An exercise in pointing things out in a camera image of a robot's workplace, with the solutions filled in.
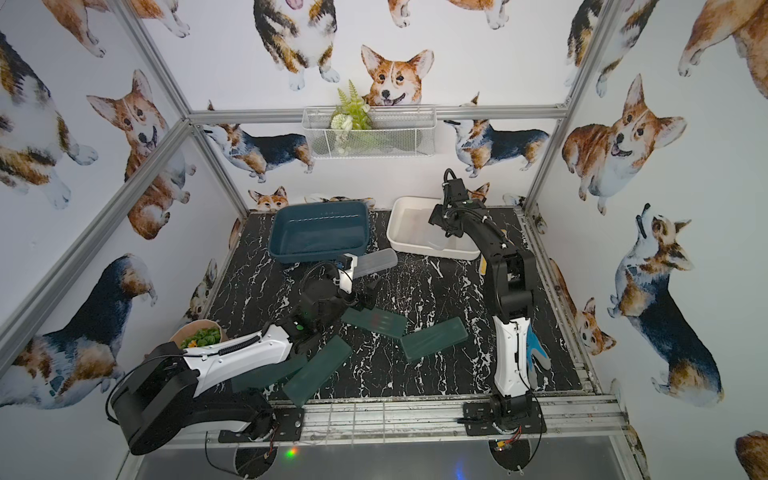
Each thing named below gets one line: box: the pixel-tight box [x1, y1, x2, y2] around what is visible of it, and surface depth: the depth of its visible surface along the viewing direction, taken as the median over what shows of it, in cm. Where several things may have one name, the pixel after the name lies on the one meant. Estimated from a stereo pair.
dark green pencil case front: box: [282, 335, 352, 408], surface depth 83 cm
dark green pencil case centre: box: [340, 307, 408, 337], surface depth 92 cm
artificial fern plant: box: [330, 79, 373, 131], surface depth 84 cm
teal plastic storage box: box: [269, 201, 370, 263], surface depth 120 cm
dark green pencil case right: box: [400, 317, 469, 361], surface depth 89 cm
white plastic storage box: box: [386, 196, 481, 261], surface depth 109 cm
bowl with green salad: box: [169, 319, 229, 349], surface depth 80 cm
